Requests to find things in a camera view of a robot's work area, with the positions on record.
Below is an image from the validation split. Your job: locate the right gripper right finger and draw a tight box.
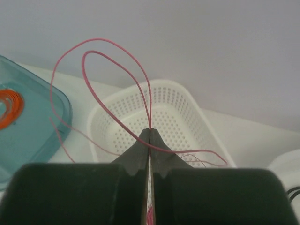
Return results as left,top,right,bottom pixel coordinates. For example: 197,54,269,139
150,129,297,225

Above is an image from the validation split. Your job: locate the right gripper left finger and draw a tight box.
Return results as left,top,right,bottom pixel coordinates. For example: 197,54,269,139
0,129,150,225

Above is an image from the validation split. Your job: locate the thin pink wire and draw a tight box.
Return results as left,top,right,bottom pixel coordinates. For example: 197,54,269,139
48,37,228,167

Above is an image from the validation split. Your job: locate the white perforated plastic basket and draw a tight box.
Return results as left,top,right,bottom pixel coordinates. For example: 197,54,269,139
87,80,235,167

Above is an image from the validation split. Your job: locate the teal transparent plastic bin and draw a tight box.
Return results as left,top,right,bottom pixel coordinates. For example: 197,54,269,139
0,56,73,191

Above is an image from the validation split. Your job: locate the white translucent plastic tub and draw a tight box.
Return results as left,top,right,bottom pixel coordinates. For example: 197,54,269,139
268,150,300,189

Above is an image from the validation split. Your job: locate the pink coiled cable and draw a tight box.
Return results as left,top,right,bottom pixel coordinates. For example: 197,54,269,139
146,203,153,225

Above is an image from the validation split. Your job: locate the black cable in tub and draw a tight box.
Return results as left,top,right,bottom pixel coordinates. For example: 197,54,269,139
285,186,300,201

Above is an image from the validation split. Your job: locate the orange coiled cable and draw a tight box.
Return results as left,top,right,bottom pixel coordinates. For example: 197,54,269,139
0,89,25,131

